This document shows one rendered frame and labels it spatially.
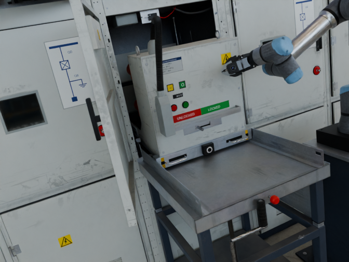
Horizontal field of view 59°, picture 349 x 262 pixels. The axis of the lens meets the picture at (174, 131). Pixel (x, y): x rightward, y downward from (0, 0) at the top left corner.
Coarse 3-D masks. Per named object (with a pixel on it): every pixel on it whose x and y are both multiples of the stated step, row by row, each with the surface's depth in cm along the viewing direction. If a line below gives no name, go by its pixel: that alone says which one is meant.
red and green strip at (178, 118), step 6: (222, 102) 153; (228, 102) 154; (204, 108) 150; (210, 108) 151; (216, 108) 153; (222, 108) 154; (180, 114) 146; (186, 114) 147; (192, 114) 148; (198, 114) 150; (174, 120) 145; (180, 120) 146
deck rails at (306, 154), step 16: (256, 144) 158; (272, 144) 151; (288, 144) 140; (144, 160) 165; (304, 160) 131; (320, 160) 125; (160, 176) 143; (176, 192) 125; (192, 192) 109; (192, 208) 112
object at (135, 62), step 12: (168, 48) 151; (180, 48) 138; (132, 60) 144; (132, 72) 150; (144, 84) 137; (144, 96) 142; (144, 108) 148; (144, 120) 155; (144, 132) 162; (156, 144) 147
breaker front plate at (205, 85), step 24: (192, 48) 140; (216, 48) 144; (144, 72) 134; (192, 72) 143; (216, 72) 147; (168, 96) 141; (192, 96) 146; (216, 96) 151; (240, 96) 156; (192, 120) 149; (216, 120) 154; (240, 120) 160; (168, 144) 147; (192, 144) 153
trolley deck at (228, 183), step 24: (240, 144) 164; (144, 168) 155; (168, 168) 151; (192, 168) 145; (216, 168) 141; (240, 168) 136; (264, 168) 132; (288, 168) 128; (312, 168) 124; (168, 192) 127; (216, 192) 120; (240, 192) 117; (264, 192) 115; (288, 192) 119; (192, 216) 108; (216, 216) 108
